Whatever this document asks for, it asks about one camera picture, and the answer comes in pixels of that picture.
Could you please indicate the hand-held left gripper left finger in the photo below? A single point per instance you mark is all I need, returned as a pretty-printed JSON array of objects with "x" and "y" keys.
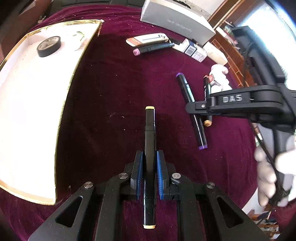
[{"x": 138, "y": 176}]

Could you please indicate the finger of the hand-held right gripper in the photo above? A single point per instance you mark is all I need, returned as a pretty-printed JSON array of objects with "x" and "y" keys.
[{"x": 231, "y": 103}]

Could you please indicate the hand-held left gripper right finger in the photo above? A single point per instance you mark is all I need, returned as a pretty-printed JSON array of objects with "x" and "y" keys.
[{"x": 160, "y": 178}]

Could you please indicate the silver box red stripe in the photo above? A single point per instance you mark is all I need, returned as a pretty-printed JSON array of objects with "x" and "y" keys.
[{"x": 213, "y": 80}]

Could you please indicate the black marker brown cap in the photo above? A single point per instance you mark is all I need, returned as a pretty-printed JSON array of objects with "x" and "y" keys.
[{"x": 205, "y": 87}]

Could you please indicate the black marker yellow caps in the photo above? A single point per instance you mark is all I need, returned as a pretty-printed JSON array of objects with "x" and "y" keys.
[{"x": 149, "y": 129}]

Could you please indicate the black marker purple caps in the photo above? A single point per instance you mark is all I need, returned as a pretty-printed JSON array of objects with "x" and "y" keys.
[{"x": 185, "y": 85}]

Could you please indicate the white gold-rimmed box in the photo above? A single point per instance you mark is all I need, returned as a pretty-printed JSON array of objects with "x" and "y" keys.
[{"x": 34, "y": 104}]

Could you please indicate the person's right hand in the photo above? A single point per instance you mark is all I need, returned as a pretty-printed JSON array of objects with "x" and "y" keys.
[{"x": 263, "y": 171}]

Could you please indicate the white plastic bottle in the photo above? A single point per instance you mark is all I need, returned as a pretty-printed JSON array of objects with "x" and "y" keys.
[{"x": 226, "y": 84}]

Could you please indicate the pink fluffy ball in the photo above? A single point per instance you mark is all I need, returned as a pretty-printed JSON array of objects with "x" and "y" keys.
[{"x": 219, "y": 70}]

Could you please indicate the small white box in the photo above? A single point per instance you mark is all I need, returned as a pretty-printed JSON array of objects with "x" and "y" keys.
[{"x": 215, "y": 54}]

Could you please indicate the blue and white cigarette pack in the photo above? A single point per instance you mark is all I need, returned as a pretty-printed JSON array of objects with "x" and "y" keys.
[{"x": 190, "y": 49}]

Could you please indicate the maroon velvet tablecloth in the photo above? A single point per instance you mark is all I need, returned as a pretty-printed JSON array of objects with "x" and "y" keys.
[{"x": 115, "y": 92}]

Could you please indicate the large grey cardboard box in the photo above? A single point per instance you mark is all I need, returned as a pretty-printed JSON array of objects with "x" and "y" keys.
[{"x": 185, "y": 25}]

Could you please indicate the black marker pink cap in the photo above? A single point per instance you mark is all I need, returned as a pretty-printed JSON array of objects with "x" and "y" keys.
[{"x": 155, "y": 47}]

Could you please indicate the black tape roll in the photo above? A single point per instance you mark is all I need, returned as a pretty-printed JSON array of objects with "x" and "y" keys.
[{"x": 49, "y": 52}]

